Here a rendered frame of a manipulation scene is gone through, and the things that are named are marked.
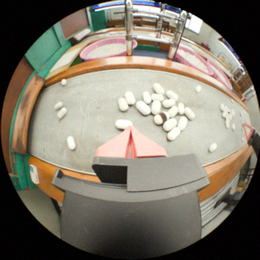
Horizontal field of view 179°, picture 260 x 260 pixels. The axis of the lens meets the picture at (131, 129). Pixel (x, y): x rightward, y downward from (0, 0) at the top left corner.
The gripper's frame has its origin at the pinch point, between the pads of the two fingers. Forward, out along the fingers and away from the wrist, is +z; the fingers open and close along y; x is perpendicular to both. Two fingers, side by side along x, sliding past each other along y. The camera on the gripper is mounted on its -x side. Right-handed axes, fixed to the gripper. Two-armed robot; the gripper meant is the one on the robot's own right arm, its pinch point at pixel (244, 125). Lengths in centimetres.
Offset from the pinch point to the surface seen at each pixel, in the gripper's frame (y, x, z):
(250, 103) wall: -432, -55, 96
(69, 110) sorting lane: 64, 3, 10
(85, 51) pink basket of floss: 70, -19, 37
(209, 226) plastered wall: -116, 165, -116
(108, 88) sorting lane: 53, 0, 15
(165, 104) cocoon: 38.9, 2.0, 9.0
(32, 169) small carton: 78, 12, -8
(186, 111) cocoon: 33.2, 2.7, 8.0
